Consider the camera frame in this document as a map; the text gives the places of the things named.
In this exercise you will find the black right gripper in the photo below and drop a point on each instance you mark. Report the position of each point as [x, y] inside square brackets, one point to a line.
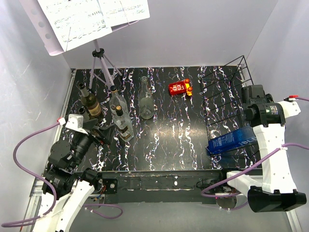
[269, 98]

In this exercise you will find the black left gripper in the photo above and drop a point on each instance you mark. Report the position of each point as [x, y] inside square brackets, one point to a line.
[105, 133]

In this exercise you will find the clear square liquor bottle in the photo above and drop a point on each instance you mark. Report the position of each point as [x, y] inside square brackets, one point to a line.
[123, 123]

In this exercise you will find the dark green wine bottle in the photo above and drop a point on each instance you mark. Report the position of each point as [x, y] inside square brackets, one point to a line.
[90, 102]

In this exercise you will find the clear corked glass bottle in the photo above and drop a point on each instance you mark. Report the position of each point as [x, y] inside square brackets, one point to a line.
[117, 99]

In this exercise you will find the blue rectangular bottle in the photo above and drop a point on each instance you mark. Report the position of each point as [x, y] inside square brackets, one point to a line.
[233, 140]

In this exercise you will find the clear tall glass bottle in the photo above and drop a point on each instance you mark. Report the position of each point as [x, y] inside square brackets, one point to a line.
[145, 100]

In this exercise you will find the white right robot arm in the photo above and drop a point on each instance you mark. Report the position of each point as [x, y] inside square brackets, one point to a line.
[268, 185]

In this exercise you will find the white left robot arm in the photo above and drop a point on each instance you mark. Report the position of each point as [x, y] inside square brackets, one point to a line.
[64, 189]

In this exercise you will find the red yellow toy block car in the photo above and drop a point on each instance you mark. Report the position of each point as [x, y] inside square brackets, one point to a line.
[181, 87]

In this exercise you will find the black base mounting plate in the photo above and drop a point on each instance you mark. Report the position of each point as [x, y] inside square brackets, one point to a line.
[161, 186]

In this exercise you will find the white sheet music left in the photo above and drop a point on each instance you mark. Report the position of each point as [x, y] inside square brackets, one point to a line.
[75, 22]

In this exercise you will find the white sheet music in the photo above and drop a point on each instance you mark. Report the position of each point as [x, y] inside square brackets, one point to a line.
[118, 12]
[75, 22]

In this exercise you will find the white sheet music right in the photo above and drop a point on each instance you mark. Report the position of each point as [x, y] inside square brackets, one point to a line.
[118, 12]

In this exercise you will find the lilac music stand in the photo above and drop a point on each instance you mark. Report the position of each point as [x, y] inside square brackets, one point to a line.
[52, 45]

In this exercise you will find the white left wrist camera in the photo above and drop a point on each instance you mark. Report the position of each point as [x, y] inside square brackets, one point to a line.
[74, 123]

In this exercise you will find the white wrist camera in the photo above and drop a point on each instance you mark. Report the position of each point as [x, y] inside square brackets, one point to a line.
[290, 106]
[74, 123]

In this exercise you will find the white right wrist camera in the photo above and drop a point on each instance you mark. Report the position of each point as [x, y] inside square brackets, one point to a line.
[290, 106]

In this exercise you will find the black wire wine rack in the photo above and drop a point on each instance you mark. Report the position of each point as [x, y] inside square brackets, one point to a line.
[223, 112]

